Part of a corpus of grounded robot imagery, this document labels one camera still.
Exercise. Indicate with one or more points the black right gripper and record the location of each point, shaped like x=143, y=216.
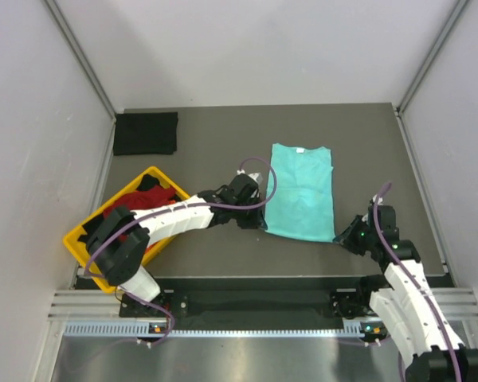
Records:
x=346, y=238

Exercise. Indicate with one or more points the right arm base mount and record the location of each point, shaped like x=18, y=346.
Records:
x=356, y=303

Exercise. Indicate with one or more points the teal t shirt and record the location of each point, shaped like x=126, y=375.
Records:
x=302, y=207

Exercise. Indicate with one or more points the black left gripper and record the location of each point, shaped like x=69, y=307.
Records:
x=256, y=221

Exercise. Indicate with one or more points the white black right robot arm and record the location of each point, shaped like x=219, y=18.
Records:
x=428, y=346

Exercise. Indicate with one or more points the folded black t shirt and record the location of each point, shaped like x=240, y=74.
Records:
x=145, y=133

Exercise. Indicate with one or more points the aluminium frame rail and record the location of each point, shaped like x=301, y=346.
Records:
x=96, y=305

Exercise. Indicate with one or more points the dark red t shirt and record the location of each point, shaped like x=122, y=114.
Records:
x=140, y=200

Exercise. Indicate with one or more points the black t shirt in bin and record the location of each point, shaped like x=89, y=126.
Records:
x=148, y=181

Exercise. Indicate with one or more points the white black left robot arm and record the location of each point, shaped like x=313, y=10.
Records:
x=119, y=243

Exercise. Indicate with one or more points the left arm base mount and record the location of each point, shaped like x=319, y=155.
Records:
x=131, y=308

